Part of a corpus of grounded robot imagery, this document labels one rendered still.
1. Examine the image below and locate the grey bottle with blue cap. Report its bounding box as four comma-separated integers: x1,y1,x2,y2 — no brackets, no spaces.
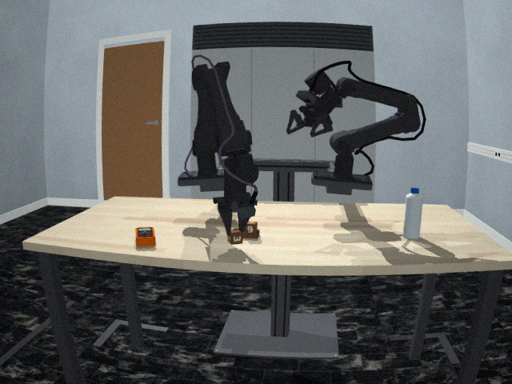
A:
402,187,423,239

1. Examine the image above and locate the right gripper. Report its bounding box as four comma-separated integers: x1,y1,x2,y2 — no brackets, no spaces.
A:
213,178,258,237

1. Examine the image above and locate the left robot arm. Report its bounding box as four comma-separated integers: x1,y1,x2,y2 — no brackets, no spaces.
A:
313,72,421,184

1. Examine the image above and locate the orange digital multimeter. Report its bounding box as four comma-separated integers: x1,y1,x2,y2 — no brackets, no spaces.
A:
135,227,156,247

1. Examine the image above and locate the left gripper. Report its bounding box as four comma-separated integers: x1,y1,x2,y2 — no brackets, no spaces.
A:
286,91,333,137

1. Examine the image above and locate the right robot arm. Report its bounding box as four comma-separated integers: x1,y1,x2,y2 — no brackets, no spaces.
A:
178,62,258,184

